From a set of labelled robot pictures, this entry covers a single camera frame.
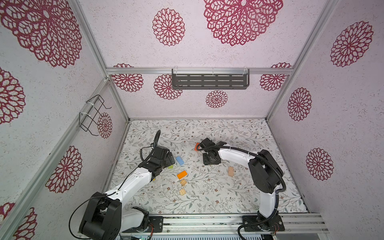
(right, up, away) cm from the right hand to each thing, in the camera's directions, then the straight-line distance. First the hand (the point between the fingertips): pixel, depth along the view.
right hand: (207, 159), depth 95 cm
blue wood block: (-18, -1, +3) cm, 18 cm away
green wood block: (-21, -1, -17) cm, 27 cm away
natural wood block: (-15, -12, -7) cm, 20 cm away
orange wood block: (-16, -9, -3) cm, 18 cm away
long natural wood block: (+14, -7, -3) cm, 16 cm away
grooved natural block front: (-15, -16, -11) cm, 25 cm away
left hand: (-26, 0, -6) cm, 26 cm away
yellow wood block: (-26, -3, -32) cm, 41 cm away
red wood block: (-7, +9, -10) cm, 16 cm away
